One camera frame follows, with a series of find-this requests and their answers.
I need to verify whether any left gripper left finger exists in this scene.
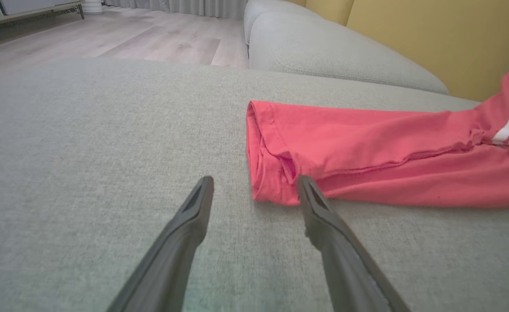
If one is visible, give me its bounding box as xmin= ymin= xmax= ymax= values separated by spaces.
xmin=106 ymin=175 xmax=215 ymax=312

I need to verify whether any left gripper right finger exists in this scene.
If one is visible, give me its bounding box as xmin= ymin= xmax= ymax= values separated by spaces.
xmin=297 ymin=175 xmax=411 ymax=312

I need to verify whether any red basketball jersey white trim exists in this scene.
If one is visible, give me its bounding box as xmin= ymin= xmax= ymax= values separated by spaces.
xmin=246 ymin=50 xmax=509 ymax=210

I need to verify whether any large grey sofa seat cushion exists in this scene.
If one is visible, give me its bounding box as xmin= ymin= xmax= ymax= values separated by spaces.
xmin=0 ymin=58 xmax=509 ymax=312

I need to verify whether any yellow sofa back cushion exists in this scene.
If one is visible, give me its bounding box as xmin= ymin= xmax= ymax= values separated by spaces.
xmin=346 ymin=0 xmax=509 ymax=103

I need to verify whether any grey curtain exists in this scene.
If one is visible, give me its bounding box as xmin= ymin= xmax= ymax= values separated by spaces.
xmin=105 ymin=0 xmax=249 ymax=19

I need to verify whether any white round floor object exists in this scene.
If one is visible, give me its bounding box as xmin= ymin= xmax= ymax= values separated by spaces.
xmin=82 ymin=0 xmax=104 ymax=15

